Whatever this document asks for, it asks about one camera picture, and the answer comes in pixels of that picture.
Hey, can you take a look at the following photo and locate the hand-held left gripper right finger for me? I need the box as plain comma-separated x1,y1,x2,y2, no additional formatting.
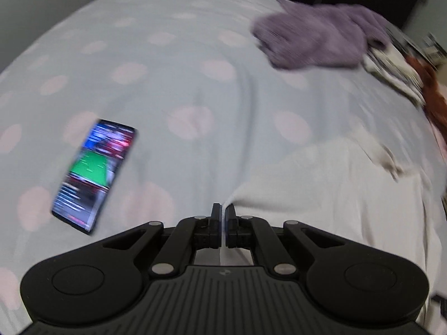
225,204,346,276

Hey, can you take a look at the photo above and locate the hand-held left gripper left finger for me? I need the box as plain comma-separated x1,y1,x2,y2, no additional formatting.
101,203,222,276

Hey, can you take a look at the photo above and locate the white t-shirt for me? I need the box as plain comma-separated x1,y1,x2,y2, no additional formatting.
219,135,447,333

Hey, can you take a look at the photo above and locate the smartphone with lit screen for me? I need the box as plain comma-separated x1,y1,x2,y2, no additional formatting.
51,119,137,235

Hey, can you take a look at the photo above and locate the polka dot bed sheet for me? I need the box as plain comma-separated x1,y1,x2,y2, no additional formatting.
0,0,447,329

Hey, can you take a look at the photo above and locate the purple fuzzy garment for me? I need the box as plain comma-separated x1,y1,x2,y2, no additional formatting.
252,2,390,70

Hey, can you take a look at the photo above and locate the black and white patterned cloth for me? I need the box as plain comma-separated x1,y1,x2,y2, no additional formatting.
362,24,427,106

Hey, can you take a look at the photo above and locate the reddish brown cloth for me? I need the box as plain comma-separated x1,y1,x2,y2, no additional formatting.
404,53,447,137

